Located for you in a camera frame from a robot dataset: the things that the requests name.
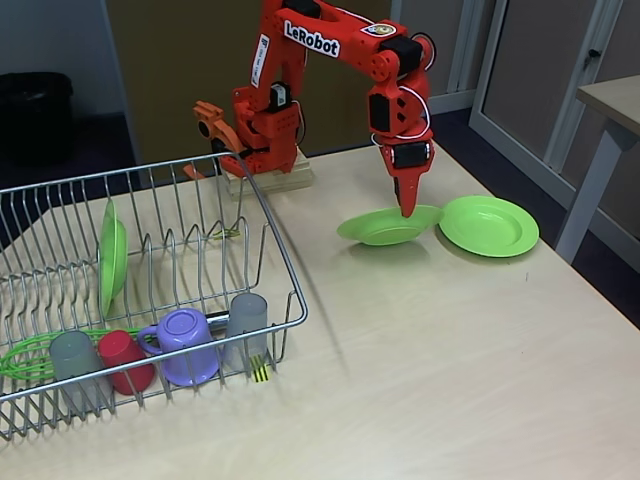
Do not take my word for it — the green plastic plate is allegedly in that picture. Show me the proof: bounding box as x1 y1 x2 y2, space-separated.
438 194 540 259
336 204 445 247
98 196 130 317

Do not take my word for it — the grey translucent plastic cup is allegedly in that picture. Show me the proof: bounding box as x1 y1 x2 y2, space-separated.
48 329 110 404
222 293 270 374

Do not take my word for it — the green whisk with metal handle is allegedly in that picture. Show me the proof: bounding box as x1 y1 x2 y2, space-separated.
0 309 232 382

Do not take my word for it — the purple plastic mug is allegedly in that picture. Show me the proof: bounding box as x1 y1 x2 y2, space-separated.
137 308 221 387

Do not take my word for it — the red plastic cup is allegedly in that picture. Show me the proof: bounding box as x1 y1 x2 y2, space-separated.
97 329 156 396

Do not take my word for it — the wooden base block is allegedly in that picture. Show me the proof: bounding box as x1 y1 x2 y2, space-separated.
224 147 315 201

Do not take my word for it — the grey sliding door cabinet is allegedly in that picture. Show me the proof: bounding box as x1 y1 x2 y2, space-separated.
382 0 484 125
468 0 640 211

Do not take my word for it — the beige side table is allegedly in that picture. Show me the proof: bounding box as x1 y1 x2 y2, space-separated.
553 74 640 264

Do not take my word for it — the yellow black striped tape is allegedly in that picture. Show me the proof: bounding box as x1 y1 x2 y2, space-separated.
248 353 272 385

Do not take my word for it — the brown partition board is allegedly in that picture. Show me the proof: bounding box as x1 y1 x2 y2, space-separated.
106 0 392 166

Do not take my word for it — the black waste bin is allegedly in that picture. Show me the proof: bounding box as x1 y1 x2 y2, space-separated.
0 72 75 166

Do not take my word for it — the metal wire dish rack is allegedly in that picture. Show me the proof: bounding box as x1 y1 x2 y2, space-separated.
0 151 309 442

